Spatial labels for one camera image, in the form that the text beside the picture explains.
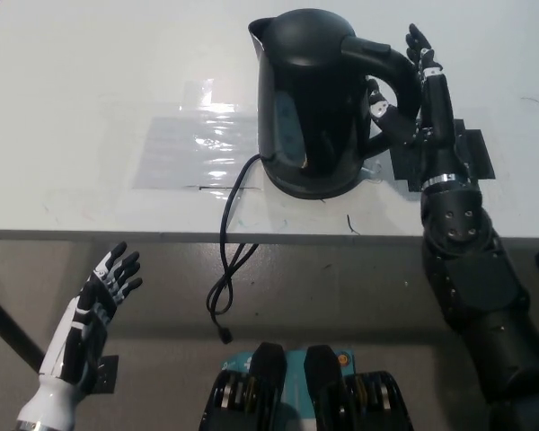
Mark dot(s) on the black tape patch on desk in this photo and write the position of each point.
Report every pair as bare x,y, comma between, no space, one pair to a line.
476,152

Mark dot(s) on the small black floor tape patch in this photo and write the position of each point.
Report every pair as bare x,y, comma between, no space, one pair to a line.
110,372

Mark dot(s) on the black round kettle base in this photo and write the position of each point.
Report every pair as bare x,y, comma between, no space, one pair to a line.
316,194

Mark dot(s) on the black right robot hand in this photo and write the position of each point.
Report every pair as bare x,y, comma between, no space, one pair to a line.
440,134

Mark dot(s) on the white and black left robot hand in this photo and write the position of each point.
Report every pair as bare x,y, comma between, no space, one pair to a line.
81,328

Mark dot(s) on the black electric kettle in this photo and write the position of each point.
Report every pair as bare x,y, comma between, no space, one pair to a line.
305,112

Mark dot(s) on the clear plastic sheet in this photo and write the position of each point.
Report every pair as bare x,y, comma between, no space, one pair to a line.
175,152

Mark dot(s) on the black diagonal table leg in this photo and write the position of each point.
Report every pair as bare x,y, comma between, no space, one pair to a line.
9,321

